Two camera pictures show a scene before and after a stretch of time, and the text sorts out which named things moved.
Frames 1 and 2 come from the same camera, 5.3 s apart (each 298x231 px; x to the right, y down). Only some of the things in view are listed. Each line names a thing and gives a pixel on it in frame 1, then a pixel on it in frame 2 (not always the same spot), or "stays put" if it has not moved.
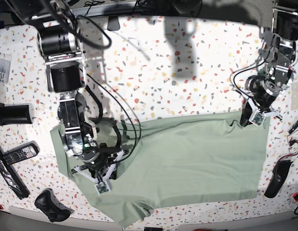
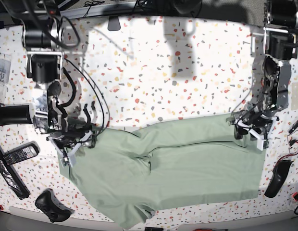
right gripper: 263,93 → 259,125
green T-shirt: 175,160 stays put
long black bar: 11,177 stays put
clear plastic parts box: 3,63 stays put
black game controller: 47,201 stays put
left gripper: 100,164 → 67,141
